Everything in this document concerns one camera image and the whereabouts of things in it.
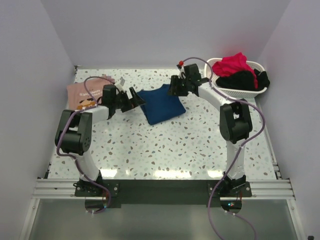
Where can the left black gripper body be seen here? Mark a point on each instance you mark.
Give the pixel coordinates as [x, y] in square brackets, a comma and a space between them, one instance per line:
[122, 101]

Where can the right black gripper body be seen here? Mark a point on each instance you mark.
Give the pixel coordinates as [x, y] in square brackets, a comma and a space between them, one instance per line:
[187, 81]

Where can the blue t shirt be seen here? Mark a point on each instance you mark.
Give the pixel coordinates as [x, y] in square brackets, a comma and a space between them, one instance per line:
[159, 106]

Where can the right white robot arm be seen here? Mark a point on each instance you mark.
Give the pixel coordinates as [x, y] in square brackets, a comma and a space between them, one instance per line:
[235, 123]

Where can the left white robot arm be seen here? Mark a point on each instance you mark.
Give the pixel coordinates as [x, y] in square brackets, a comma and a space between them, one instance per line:
[74, 133]

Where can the folded pink t shirt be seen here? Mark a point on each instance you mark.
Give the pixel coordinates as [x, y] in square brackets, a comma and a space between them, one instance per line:
[78, 96]

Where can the red t shirt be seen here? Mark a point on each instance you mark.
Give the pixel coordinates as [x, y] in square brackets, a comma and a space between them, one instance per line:
[232, 64]

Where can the white plastic basket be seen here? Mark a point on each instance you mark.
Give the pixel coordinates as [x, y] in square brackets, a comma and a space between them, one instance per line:
[208, 72]

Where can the black t shirt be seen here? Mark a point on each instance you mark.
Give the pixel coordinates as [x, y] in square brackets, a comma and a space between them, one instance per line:
[244, 80]

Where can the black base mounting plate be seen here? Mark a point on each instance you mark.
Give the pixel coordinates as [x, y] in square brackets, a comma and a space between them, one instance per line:
[113, 193]

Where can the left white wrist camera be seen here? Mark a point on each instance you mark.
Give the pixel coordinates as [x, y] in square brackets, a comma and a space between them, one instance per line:
[120, 86]

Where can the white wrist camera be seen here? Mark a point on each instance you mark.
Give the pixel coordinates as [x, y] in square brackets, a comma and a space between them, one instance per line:
[120, 86]
[181, 69]

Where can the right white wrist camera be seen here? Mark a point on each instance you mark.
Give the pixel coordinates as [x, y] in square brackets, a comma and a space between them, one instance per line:
[181, 69]

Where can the aluminium frame rail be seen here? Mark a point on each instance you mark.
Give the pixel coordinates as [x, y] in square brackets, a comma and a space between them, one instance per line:
[54, 189]

